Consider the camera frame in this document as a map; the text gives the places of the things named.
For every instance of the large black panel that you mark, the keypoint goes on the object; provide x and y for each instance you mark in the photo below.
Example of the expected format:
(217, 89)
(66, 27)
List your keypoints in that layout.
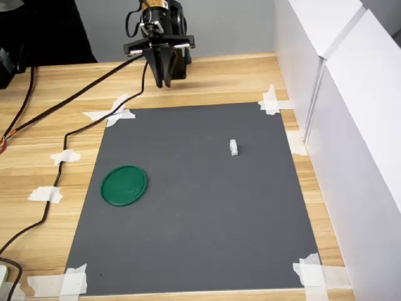
(47, 31)

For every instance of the small white plastic terminal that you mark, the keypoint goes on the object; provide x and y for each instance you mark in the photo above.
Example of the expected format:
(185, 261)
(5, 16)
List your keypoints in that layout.
(233, 148)

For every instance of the white tape strip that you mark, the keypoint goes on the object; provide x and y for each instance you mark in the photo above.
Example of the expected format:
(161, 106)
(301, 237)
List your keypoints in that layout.
(310, 272)
(338, 277)
(76, 272)
(40, 283)
(94, 115)
(120, 102)
(17, 293)
(286, 105)
(296, 142)
(44, 193)
(67, 155)
(270, 94)

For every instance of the white partition panel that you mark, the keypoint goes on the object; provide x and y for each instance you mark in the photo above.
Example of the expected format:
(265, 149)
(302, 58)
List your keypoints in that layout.
(294, 47)
(360, 156)

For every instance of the dark grey mat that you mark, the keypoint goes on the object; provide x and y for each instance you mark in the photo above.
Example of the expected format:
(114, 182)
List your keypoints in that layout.
(188, 203)

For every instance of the white socket box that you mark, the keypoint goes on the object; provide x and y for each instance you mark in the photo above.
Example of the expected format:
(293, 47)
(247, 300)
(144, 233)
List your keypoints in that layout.
(3, 273)

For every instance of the black box device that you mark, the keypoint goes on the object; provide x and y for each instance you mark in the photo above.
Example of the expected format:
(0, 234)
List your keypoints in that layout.
(6, 75)

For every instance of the round green lid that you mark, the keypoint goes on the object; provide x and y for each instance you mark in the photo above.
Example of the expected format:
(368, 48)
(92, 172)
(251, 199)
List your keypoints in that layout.
(123, 186)

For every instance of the small white camera box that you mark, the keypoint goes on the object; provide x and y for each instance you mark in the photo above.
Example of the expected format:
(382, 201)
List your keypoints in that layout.
(152, 28)

